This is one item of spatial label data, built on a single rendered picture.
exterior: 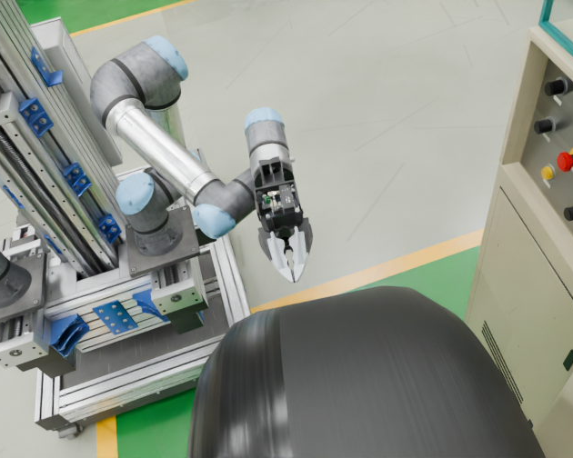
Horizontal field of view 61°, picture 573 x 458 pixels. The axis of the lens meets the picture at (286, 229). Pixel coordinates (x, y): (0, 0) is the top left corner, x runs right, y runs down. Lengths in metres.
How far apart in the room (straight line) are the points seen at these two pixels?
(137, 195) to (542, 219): 1.04
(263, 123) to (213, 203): 0.18
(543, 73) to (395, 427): 1.00
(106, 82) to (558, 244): 1.05
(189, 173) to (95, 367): 1.25
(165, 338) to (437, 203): 1.44
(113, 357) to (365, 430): 1.72
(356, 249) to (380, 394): 1.93
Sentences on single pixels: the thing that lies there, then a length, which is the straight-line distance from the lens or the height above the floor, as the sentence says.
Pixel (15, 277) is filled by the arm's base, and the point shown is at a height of 0.77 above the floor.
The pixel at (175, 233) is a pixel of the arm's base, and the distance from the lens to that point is 1.54.
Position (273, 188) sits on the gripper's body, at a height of 1.28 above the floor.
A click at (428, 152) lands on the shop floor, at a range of 2.80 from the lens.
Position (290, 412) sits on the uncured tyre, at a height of 1.44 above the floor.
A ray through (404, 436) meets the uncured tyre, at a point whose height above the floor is 1.45.
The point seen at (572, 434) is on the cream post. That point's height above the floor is 1.26.
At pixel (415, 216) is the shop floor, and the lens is 2.46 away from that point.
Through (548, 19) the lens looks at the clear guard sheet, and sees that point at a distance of 1.19.
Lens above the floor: 1.82
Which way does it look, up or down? 48 degrees down
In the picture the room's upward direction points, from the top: 14 degrees counter-clockwise
